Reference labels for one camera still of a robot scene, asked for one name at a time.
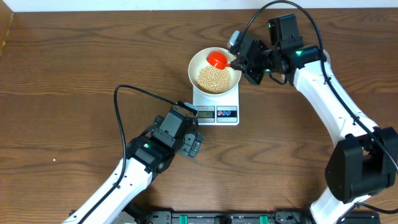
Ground red plastic scoop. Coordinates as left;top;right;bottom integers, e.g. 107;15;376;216
206;51;230;70

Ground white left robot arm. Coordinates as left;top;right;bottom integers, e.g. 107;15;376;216
64;101;204;223

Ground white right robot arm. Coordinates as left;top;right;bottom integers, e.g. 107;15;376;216
228;14;397;223

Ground white digital kitchen scale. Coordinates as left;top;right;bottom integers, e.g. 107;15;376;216
193;85;240;126

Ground soybeans in bowl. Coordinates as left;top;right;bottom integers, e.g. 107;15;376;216
197;65;231;94

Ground cream bowl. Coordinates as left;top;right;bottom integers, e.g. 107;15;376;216
188;47;241;93

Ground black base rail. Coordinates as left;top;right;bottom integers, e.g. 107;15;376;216
113;204;381;224

